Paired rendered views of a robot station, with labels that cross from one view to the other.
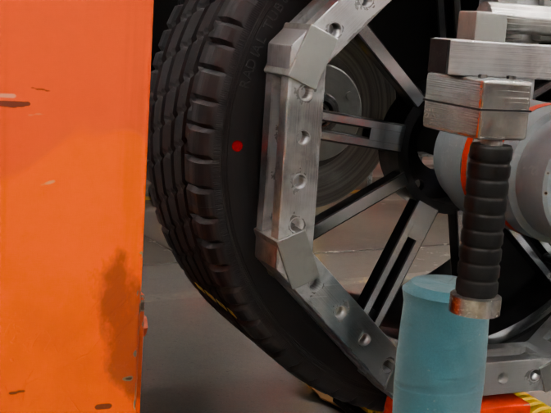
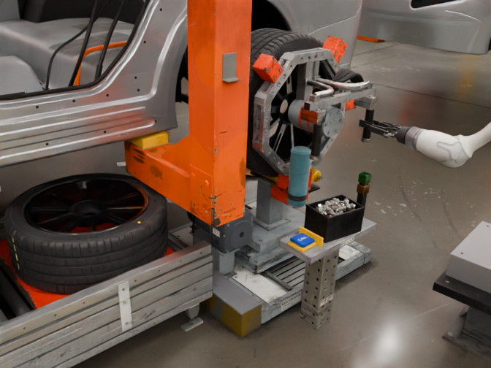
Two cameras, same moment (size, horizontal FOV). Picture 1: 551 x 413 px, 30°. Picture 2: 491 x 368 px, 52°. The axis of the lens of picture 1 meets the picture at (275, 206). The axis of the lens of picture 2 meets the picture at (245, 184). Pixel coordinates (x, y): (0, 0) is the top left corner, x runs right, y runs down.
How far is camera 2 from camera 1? 1.22 m
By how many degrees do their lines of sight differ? 23
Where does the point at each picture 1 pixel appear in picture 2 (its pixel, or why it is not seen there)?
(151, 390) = not seen: hidden behind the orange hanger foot
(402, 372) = (292, 170)
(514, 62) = (321, 104)
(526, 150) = not seen: hidden behind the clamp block
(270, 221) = (256, 139)
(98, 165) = (239, 141)
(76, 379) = (235, 187)
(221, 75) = not seen: hidden behind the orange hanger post
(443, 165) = (292, 117)
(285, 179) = (263, 130)
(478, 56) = (315, 105)
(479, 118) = (317, 120)
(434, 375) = (301, 170)
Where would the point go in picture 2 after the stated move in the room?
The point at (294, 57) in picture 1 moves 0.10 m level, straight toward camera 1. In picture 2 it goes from (265, 101) to (273, 109)
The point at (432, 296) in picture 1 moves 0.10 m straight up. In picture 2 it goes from (299, 153) to (302, 131)
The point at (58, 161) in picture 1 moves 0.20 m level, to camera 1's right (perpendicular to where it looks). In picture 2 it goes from (232, 142) to (283, 137)
